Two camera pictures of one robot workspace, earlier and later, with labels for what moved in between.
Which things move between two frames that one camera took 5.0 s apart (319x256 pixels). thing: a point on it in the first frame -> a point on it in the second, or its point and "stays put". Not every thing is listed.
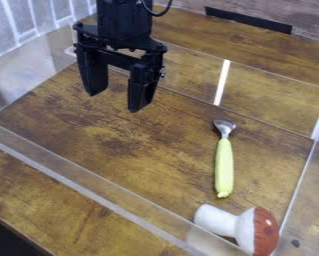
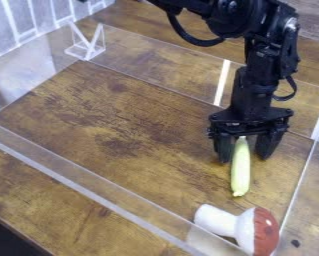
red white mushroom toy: x=252 y=229 stays put
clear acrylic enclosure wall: x=92 y=180 stays put
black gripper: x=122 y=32 -> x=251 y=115
